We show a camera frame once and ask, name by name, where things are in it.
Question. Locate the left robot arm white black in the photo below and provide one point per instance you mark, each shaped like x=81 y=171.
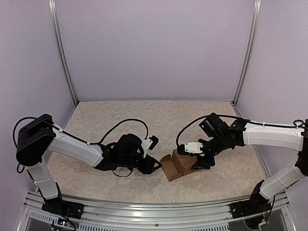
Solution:
x=34 y=136

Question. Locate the aluminium frame post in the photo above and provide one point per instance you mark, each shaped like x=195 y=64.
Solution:
x=249 y=51
x=60 y=49

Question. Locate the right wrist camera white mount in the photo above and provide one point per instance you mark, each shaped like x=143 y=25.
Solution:
x=191 y=149

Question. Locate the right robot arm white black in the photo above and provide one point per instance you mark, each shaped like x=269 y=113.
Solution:
x=264 y=136

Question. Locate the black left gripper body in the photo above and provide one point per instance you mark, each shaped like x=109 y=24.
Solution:
x=145 y=169

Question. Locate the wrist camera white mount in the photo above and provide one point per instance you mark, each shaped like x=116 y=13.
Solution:
x=149 y=144
x=191 y=149

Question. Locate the brown cardboard box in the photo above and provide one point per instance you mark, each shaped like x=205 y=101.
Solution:
x=176 y=166

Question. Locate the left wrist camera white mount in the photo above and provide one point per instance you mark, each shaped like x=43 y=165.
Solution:
x=149 y=144

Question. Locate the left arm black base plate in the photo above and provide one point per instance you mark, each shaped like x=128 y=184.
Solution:
x=63 y=208

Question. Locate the right aluminium frame post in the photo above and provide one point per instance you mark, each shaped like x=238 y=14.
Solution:
x=249 y=51

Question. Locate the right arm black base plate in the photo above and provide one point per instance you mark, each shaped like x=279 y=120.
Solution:
x=248 y=207

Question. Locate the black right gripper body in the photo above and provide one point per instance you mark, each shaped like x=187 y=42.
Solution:
x=204 y=162

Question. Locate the front aluminium frame rail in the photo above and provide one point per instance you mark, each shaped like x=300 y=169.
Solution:
x=99 y=215

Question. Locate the left aluminium frame post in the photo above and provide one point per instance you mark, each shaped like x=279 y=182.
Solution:
x=60 y=49

